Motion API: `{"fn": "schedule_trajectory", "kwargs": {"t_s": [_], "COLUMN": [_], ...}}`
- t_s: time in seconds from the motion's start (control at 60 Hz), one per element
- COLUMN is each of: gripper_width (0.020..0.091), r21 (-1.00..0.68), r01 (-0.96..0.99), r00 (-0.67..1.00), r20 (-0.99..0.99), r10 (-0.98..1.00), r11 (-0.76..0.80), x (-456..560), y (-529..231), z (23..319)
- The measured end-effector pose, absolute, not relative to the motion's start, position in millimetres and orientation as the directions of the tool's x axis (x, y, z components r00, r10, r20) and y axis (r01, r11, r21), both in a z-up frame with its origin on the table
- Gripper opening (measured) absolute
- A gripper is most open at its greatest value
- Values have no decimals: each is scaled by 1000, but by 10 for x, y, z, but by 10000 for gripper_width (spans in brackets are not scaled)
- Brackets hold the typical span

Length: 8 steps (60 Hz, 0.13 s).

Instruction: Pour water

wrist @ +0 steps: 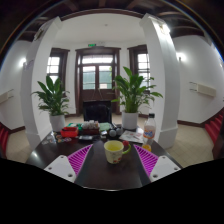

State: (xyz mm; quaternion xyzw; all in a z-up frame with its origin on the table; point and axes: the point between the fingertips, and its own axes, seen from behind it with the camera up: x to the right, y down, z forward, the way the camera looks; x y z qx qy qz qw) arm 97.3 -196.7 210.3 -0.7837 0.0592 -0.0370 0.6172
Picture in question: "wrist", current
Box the potted plant in white pot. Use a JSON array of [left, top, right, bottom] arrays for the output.
[[111, 66, 164, 131], [31, 74, 71, 133]]

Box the red carpeted staircase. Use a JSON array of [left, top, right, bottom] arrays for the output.
[[204, 113, 224, 144], [0, 122, 9, 158]]

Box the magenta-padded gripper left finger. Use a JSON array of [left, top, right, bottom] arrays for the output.
[[43, 143, 94, 184]]

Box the tray of small white cups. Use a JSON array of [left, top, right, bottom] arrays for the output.
[[80, 119, 101, 131]]

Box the yellow mug with green handle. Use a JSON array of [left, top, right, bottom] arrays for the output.
[[103, 139, 132, 165]]

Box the dark wooden double door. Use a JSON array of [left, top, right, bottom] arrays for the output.
[[74, 46, 122, 114]]

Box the green and white box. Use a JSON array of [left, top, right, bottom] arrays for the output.
[[66, 122, 84, 129]]

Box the dark wooden stair post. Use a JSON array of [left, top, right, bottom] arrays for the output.
[[212, 123, 224, 160]]

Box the printed white paper leaflet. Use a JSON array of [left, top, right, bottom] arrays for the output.
[[118, 129, 145, 145]]

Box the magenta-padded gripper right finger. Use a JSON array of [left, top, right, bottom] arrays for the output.
[[133, 143, 183, 183]]

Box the black chair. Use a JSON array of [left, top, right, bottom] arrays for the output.
[[82, 99, 113, 124]]

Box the clear orange drink bottle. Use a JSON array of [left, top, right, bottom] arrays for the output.
[[142, 112, 158, 153]]

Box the white wall heater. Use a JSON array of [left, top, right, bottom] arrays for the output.
[[0, 89, 15, 104], [189, 81, 217, 98]]

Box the red box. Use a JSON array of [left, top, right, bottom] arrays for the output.
[[59, 126, 80, 139]]

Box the flat black device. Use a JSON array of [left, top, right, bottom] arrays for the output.
[[78, 134, 94, 141]]

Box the dark-framed window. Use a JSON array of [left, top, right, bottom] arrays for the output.
[[127, 44, 151, 91], [46, 47, 70, 89]]

